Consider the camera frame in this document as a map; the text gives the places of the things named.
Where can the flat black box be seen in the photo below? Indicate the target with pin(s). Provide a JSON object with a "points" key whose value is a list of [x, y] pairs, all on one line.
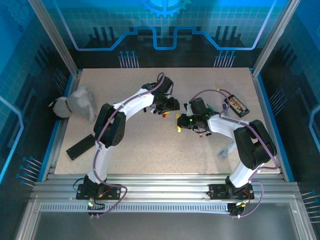
{"points": [[80, 147]]}

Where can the grey plush toy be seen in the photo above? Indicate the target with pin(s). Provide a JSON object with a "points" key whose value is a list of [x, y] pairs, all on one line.
{"points": [[75, 102]]}

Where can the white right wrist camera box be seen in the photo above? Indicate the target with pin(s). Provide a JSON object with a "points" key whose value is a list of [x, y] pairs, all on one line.
{"points": [[186, 105]]}

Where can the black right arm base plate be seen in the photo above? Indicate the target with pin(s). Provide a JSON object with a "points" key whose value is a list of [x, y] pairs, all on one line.
{"points": [[217, 191]]}

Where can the aluminium frame post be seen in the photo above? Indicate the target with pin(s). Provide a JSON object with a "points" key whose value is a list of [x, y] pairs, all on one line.
{"points": [[58, 42], [273, 37]]}

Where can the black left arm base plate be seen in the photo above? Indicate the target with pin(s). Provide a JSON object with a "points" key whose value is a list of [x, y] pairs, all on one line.
{"points": [[112, 192]]}

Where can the yellow marker pen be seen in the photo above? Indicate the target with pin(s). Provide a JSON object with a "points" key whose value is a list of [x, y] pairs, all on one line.
{"points": [[178, 123]]}

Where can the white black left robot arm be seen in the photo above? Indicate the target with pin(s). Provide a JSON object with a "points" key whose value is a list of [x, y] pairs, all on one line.
{"points": [[100, 162]]}

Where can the grey metal bottom tray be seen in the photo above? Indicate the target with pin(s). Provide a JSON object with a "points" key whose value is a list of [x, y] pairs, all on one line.
{"points": [[162, 227]]}

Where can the clear plastic bag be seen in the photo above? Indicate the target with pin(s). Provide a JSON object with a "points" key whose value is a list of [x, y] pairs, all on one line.
{"points": [[226, 150]]}

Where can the red cap white marker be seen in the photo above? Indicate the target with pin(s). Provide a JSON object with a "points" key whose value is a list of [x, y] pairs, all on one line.
{"points": [[201, 136]]}

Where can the red pen cap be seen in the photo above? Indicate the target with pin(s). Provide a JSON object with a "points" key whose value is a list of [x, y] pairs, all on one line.
{"points": [[165, 115]]}

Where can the green marker pen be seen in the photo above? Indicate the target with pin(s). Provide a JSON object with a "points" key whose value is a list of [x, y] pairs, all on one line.
{"points": [[211, 108]]}

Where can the aluminium front rail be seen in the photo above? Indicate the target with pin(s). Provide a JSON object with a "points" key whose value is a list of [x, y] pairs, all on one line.
{"points": [[162, 185]]}

